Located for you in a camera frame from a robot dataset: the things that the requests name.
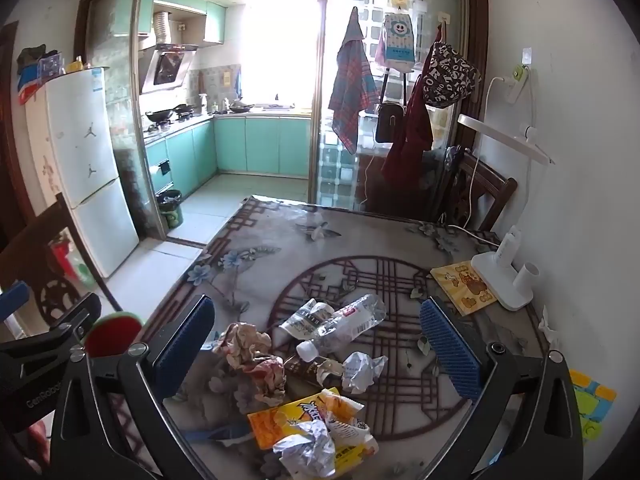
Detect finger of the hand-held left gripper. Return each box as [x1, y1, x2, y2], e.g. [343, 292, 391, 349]
[0, 282, 30, 320]
[0, 292, 102, 361]

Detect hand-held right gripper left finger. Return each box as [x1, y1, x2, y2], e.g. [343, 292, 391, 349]
[50, 294, 216, 480]

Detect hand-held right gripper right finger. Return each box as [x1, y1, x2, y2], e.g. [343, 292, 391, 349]
[420, 296, 586, 480]

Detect red basin with green rim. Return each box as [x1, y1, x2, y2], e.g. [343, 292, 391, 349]
[82, 312, 143, 358]

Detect red-print newspaper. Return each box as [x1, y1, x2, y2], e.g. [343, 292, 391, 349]
[235, 355, 288, 408]

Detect black shoulder bag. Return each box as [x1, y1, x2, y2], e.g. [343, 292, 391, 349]
[374, 72, 407, 145]

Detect dark trash bin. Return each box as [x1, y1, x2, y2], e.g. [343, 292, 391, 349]
[156, 189, 185, 231]

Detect dark wooden chair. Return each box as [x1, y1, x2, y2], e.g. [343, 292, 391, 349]
[430, 147, 518, 233]
[0, 192, 123, 328]

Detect crumpled beige newspaper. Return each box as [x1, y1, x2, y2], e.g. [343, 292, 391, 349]
[212, 322, 273, 371]

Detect yellow picture book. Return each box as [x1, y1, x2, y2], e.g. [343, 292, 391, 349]
[430, 260, 498, 317]

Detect white desk lamp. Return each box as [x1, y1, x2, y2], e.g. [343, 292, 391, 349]
[457, 112, 556, 311]

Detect crumpled white paper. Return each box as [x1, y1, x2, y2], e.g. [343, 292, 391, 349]
[272, 420, 337, 480]
[341, 351, 390, 395]

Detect white tissue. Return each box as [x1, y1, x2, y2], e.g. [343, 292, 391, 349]
[537, 305, 563, 346]

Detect white small cup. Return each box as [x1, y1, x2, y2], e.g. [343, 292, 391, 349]
[515, 262, 541, 293]

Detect clear plastic bottle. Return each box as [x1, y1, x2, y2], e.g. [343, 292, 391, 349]
[296, 294, 388, 362]

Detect flattened printed paper cup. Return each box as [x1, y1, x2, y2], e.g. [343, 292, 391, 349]
[277, 298, 336, 346]

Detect torn brown packet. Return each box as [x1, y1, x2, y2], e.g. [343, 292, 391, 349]
[284, 355, 346, 386]

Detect orange snack packet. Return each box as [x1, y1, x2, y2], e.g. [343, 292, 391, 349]
[247, 387, 366, 451]

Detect yellow white packet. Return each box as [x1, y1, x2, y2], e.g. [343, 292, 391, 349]
[325, 412, 379, 476]

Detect yellow blue mat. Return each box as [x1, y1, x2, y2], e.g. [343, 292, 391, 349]
[567, 369, 618, 443]

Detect white refrigerator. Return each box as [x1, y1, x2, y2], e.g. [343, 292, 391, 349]
[27, 67, 141, 281]

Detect dark red garment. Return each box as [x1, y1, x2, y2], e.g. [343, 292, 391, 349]
[381, 25, 446, 196]

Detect teal lower kitchen cabinets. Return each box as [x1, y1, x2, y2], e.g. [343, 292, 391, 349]
[145, 112, 313, 196]

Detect teal kitchen cabinets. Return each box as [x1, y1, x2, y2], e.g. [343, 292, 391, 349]
[145, 112, 313, 196]
[150, 0, 228, 45]

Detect clear plastic box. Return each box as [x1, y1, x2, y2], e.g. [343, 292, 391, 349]
[39, 55, 67, 78]

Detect dark cloth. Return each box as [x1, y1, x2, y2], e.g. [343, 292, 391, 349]
[16, 46, 61, 73]

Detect black white printed bag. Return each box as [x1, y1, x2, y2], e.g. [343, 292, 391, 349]
[421, 42, 482, 109]

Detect plaid cloth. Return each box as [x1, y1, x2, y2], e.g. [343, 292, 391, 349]
[327, 7, 380, 155]

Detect range hood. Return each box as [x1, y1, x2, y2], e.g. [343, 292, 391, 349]
[141, 44, 199, 95]

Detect white cartoon hanging bag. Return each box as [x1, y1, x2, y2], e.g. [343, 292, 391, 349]
[375, 10, 418, 73]

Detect teal upper kitchen cabinets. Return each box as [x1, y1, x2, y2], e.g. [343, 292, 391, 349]
[150, 0, 228, 45]

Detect white power cable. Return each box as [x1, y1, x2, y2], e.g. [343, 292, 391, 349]
[440, 76, 506, 256]

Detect white wall power strip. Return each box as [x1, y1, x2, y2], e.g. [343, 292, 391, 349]
[502, 72, 531, 103]

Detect silver exhaust duct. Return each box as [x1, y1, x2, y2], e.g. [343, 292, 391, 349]
[152, 10, 173, 46]

